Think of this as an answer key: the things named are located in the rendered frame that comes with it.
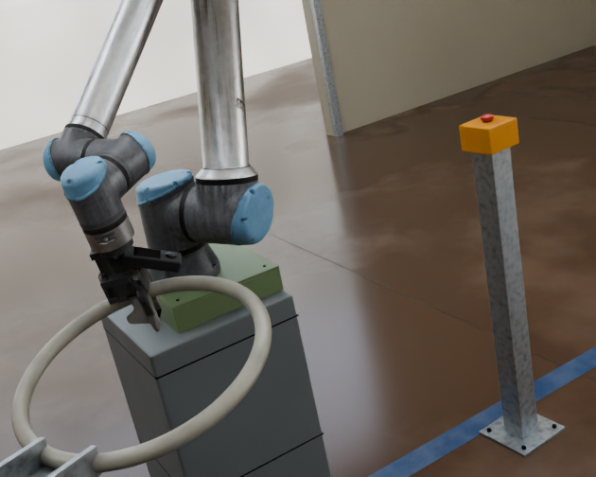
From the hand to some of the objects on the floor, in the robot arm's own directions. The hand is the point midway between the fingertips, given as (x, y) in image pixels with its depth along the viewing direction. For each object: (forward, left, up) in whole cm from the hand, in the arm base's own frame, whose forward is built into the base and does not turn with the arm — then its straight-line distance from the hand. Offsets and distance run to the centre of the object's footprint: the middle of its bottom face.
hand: (159, 318), depth 173 cm
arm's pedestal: (-33, +22, -103) cm, 110 cm away
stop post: (-18, +118, -101) cm, 156 cm away
